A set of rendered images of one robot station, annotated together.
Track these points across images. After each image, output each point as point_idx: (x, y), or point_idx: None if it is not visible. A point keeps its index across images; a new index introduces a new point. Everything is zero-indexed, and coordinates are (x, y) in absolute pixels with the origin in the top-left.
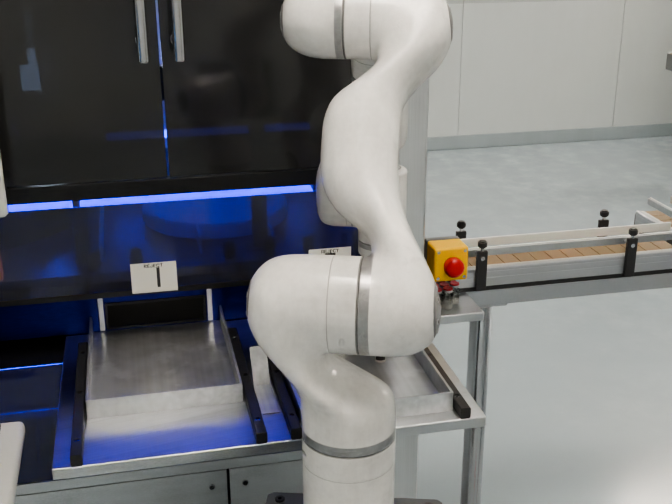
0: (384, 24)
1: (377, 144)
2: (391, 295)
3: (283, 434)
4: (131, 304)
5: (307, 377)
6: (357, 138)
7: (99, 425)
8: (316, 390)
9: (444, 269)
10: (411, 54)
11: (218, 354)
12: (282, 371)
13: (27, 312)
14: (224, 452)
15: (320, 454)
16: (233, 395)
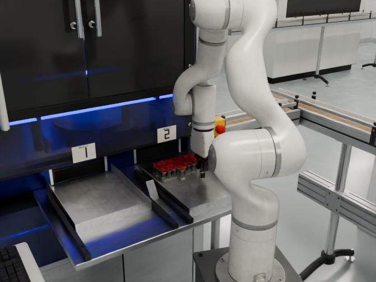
0: (250, 10)
1: (262, 71)
2: (290, 146)
3: (183, 222)
4: (66, 168)
5: (248, 193)
6: (253, 69)
7: (85, 236)
8: (252, 199)
9: (216, 130)
10: (267, 24)
11: (122, 187)
12: (236, 192)
13: (10, 181)
14: (159, 237)
15: (250, 230)
16: (147, 207)
